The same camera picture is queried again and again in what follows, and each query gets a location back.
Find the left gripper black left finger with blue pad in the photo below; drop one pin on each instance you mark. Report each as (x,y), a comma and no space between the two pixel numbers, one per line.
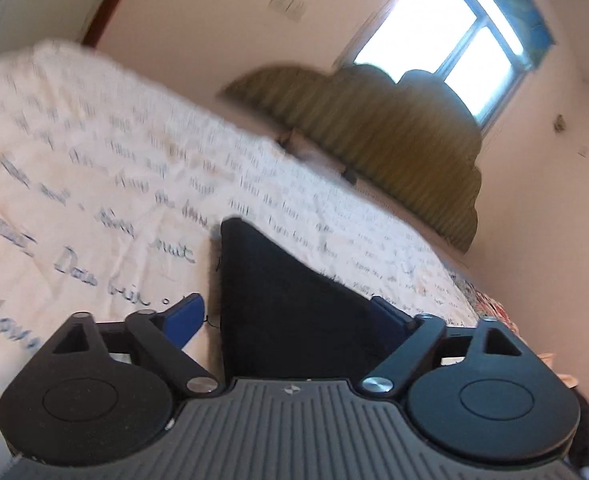
(160,338)

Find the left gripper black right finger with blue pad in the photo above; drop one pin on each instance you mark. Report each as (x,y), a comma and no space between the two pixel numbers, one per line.
(412,344)

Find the black pants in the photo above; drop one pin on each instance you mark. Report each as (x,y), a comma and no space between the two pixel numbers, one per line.
(282,320)

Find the white bedsheet with script text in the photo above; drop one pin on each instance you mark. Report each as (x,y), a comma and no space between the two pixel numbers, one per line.
(112,194)

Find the small black charger on bed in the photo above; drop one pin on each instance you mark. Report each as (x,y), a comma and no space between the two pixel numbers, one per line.
(349,176)

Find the olive striped upholstered headboard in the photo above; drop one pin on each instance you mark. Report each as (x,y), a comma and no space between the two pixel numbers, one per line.
(414,139)

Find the blue floral curtain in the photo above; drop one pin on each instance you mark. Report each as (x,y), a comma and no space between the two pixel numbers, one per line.
(530,27)

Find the bright window with frame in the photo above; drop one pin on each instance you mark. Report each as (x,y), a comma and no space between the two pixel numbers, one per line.
(468,44)

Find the white wall socket plate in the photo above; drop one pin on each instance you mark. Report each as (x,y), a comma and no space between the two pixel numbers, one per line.
(291,9)

